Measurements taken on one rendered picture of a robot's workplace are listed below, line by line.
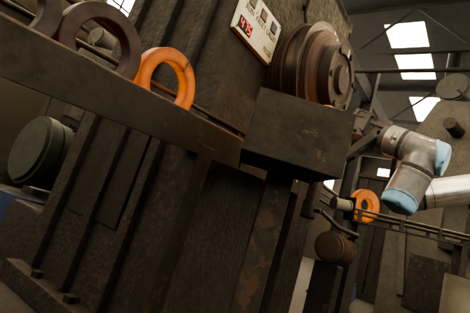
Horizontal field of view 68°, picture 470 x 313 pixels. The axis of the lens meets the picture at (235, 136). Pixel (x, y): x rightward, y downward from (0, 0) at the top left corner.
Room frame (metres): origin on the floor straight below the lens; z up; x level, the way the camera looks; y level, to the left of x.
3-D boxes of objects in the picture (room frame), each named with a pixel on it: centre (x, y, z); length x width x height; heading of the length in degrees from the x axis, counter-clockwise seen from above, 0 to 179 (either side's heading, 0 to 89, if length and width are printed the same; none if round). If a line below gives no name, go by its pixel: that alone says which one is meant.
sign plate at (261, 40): (1.17, 0.04, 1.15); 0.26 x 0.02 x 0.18; 141
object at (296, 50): (1.37, -0.25, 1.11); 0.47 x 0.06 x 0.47; 141
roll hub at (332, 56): (1.31, -0.33, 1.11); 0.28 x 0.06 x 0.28; 141
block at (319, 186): (1.56, -0.39, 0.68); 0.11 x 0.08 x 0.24; 51
